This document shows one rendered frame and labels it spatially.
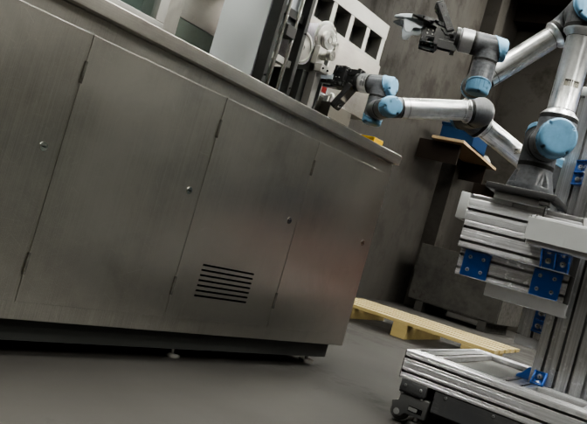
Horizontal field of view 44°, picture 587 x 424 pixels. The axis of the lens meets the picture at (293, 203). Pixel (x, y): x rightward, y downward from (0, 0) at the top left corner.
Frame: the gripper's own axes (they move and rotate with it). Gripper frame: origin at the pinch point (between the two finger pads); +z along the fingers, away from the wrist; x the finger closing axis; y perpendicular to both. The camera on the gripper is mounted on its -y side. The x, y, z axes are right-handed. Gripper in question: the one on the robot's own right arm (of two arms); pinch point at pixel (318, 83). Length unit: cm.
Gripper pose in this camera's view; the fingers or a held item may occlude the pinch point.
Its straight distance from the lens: 295.5
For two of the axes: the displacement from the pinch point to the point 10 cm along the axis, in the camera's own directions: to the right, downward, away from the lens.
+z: -7.6, -2.0, 6.2
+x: -5.8, -2.0, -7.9
